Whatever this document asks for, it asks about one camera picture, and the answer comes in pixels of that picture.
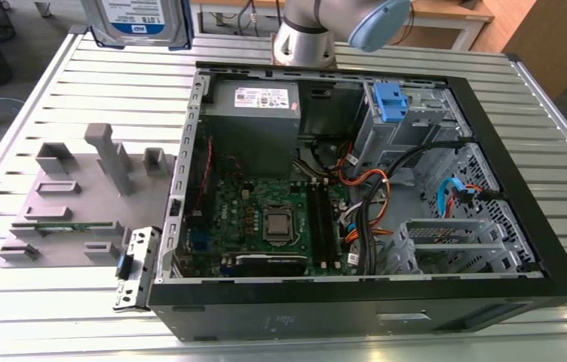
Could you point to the metal expansion slot bracket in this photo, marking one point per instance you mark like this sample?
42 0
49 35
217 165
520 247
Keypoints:
143 264

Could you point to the green RAM stick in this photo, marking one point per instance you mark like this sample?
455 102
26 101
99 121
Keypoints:
83 226

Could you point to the blue port connector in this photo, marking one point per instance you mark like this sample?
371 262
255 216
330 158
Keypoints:
124 267

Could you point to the blue drive cage latch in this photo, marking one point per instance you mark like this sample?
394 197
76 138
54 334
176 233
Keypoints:
388 102

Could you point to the grey parts rack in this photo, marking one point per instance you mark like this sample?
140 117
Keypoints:
87 203

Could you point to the black RAM slot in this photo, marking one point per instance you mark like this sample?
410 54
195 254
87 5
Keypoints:
316 222
330 222

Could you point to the black graphics card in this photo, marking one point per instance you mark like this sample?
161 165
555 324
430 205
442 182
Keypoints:
273 265

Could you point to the grey power supply unit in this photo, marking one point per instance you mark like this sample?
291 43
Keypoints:
253 128

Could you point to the black open PC case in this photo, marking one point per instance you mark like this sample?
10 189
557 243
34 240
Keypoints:
314 313

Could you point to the silver CPU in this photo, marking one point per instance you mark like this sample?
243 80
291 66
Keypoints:
277 224

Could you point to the metal drive cage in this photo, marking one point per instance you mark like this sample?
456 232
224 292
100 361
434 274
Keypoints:
404 135

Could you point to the hard disk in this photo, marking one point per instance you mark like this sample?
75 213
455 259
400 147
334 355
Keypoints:
137 19

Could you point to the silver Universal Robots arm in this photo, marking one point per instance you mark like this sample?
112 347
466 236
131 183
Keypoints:
303 41

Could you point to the metal disk bay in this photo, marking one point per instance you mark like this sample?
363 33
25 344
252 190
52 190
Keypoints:
464 247

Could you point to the wooden desk white frame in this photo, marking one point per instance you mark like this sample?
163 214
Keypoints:
450 11

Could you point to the wooden cabinet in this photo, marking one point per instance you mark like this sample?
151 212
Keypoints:
555 45

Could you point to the green motherboard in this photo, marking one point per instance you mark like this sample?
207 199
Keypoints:
233 211

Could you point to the CPU socket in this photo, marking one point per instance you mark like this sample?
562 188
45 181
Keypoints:
279 208

